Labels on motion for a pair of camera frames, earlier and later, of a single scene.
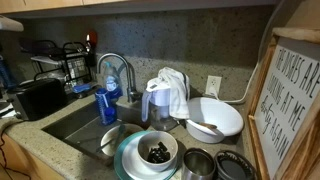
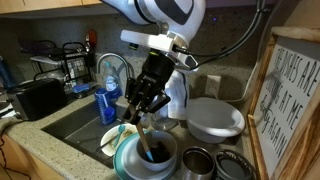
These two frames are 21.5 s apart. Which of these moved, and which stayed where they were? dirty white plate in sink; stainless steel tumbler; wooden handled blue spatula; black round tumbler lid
Moved: wooden handled blue spatula
Stayed: stainless steel tumbler; dirty white plate in sink; black round tumbler lid
